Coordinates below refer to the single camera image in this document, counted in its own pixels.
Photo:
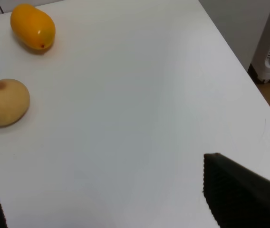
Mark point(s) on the orange yellow mango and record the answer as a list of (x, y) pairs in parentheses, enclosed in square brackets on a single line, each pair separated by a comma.
[(33, 27)]

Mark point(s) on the tan round pear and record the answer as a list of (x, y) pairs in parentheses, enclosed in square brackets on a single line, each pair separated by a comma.
[(14, 101)]

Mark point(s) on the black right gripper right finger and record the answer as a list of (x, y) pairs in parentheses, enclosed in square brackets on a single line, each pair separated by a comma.
[(236, 196)]

